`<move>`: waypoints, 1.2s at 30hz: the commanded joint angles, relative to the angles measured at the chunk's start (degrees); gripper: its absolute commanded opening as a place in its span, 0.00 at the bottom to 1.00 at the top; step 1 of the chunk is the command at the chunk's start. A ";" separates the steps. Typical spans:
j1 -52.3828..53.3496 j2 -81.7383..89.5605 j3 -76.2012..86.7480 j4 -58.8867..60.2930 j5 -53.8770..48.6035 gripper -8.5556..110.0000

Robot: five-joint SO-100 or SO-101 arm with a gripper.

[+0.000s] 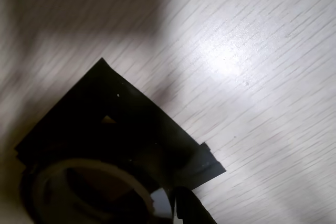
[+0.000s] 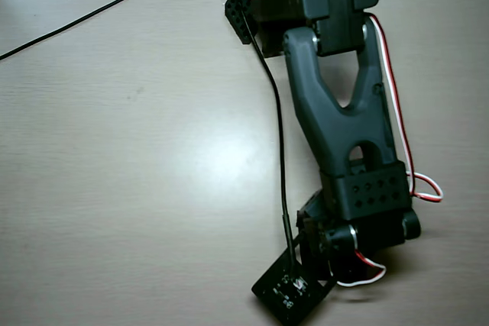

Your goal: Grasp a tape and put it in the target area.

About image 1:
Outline black tape roll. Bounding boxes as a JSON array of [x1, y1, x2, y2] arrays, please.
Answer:
[[19, 157, 174, 224]]

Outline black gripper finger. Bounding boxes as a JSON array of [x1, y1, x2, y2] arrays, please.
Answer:
[[112, 190, 158, 224], [173, 186, 217, 224]]

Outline black tape square outline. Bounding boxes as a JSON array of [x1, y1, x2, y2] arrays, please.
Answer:
[[14, 57, 227, 224]]

